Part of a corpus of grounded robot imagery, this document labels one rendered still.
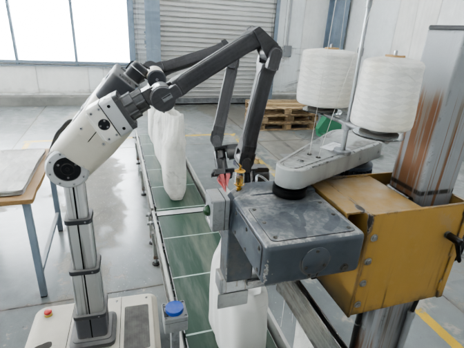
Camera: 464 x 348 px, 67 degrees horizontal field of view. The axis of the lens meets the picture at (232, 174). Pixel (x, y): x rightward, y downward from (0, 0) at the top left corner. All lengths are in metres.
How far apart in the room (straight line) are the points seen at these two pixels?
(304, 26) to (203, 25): 2.55
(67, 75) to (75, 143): 7.08
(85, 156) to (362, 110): 0.98
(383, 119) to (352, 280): 0.42
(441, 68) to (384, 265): 0.51
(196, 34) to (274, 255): 7.87
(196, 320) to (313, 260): 1.19
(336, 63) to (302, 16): 8.36
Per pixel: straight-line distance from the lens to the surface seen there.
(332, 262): 0.81
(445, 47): 1.02
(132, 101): 1.13
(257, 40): 1.17
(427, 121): 1.03
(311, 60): 1.05
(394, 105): 0.84
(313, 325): 0.94
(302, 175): 0.88
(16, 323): 2.66
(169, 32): 8.33
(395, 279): 1.08
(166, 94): 1.12
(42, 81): 8.52
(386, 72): 0.84
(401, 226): 0.98
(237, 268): 1.00
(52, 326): 2.17
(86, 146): 1.35
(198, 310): 1.94
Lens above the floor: 1.73
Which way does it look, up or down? 23 degrees down
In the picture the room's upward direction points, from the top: 3 degrees clockwise
